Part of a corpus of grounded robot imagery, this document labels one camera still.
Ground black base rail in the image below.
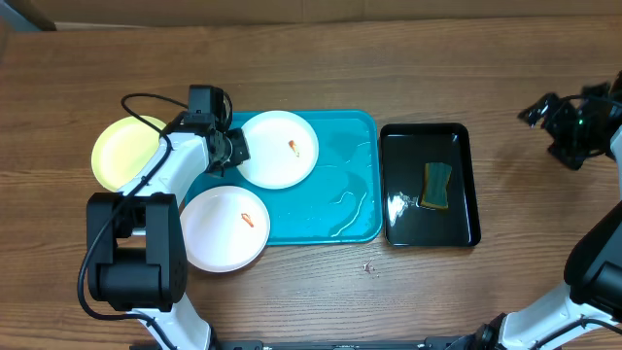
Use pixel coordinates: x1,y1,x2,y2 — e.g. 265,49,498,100
128,334,482,350

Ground teal plastic tray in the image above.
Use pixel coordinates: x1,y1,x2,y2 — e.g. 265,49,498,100
186,110,383,246

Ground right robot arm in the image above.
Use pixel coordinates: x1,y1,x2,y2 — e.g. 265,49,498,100
449,84,621,349

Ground pinkish white plate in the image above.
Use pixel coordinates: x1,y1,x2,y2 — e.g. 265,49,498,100
181,186,270,273

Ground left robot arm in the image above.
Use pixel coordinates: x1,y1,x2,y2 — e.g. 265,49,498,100
77,126,249,349

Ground white plate top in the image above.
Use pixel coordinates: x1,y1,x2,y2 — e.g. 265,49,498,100
237,111,319,190

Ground green yellow sponge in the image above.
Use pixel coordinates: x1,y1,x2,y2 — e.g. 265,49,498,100
420,162,452,210

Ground small debris on table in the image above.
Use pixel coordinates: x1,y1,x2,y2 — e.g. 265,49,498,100
362,258,380,278

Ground yellow green rimmed plate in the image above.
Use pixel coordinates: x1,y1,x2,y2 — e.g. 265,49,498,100
90,117,159,192

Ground black rectangular tray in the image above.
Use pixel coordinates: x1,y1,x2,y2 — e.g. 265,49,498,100
380,122,481,248

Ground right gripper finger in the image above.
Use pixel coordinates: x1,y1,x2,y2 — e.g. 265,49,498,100
517,92,559,127
547,143,591,170

